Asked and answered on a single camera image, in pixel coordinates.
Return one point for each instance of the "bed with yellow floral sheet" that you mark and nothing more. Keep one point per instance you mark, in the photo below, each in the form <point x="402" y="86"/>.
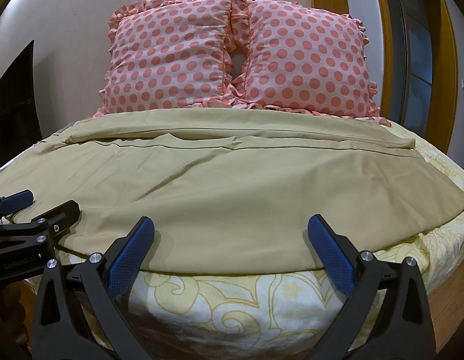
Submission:
<point x="232" y="307"/>

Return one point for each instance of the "wooden door frame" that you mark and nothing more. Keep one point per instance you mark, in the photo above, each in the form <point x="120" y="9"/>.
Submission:
<point x="447" y="45"/>

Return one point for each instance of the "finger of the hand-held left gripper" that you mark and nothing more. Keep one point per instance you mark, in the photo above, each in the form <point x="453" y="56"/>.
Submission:
<point x="63" y="213"/>
<point x="16" y="200"/>

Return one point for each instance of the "dark glass door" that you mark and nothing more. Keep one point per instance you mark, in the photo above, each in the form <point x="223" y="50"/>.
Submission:
<point x="417" y="52"/>

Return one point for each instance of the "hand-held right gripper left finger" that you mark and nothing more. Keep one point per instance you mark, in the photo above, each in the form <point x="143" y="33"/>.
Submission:
<point x="130" y="260"/>

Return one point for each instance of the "pink polka dot pillow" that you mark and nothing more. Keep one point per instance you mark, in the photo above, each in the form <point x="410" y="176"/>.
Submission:
<point x="168" y="56"/>
<point x="307" y="56"/>

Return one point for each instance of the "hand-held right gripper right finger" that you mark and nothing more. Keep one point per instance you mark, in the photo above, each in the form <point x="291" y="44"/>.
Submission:
<point x="331" y="255"/>

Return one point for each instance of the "beige pants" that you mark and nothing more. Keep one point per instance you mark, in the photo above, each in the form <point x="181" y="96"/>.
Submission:
<point x="224" y="187"/>

